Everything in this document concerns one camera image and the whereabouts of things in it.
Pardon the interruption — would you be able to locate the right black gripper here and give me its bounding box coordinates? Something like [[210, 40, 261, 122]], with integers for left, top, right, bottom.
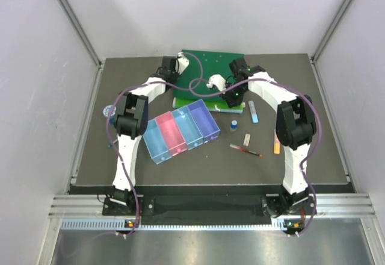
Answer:
[[218, 83, 247, 109]]

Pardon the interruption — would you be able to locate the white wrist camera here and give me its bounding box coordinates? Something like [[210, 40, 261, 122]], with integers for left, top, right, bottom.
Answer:
[[176, 52, 189, 75], [206, 74, 226, 91]]

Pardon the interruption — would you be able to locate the light green folder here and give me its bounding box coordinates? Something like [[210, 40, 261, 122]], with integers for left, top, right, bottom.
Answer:
[[172, 96, 246, 114]]

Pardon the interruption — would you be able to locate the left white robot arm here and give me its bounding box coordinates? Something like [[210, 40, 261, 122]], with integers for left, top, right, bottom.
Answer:
[[106, 52, 189, 217]]

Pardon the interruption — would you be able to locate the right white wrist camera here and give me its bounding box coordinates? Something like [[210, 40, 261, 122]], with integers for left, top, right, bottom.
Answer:
[[206, 74, 226, 91]]

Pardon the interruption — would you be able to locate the small grey eraser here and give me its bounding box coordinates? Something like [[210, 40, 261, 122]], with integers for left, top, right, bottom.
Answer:
[[243, 134, 251, 146]]

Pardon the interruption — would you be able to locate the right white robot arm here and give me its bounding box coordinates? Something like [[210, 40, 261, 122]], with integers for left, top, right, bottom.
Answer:
[[220, 58, 316, 217]]

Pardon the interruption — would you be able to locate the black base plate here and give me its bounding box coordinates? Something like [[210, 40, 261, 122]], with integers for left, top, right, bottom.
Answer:
[[102, 192, 318, 225]]

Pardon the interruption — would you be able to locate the pink plastic tray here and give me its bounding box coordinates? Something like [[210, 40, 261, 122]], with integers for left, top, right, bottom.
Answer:
[[155, 111, 188, 156]]

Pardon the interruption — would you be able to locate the blue grey eraser stick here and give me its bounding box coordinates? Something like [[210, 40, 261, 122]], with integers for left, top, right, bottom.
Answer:
[[248, 101, 259, 123]]

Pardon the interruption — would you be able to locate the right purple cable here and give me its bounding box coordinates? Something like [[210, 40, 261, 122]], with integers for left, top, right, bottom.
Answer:
[[189, 77, 323, 238]]

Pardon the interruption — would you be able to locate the blue cap bottle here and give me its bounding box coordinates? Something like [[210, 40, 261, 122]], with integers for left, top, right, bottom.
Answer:
[[230, 120, 238, 131]]

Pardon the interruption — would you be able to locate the red pen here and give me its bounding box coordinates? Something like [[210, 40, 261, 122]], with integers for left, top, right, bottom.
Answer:
[[229, 144, 263, 158]]

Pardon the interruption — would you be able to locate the light blue tray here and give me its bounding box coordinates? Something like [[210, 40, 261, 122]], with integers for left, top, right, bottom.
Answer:
[[143, 119, 172, 164], [171, 106, 204, 151]]

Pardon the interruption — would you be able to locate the grey cable duct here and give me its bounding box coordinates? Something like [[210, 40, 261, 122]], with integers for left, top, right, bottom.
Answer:
[[60, 216, 304, 232]]

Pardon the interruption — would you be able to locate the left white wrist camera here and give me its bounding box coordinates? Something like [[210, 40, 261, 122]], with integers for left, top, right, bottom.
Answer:
[[176, 52, 189, 75]]

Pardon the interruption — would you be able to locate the purple plastic tray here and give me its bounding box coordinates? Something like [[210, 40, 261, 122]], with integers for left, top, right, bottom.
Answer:
[[187, 99, 220, 143]]

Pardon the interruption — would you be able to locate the dark green binder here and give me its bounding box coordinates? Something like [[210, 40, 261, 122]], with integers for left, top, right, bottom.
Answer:
[[173, 49, 245, 102]]

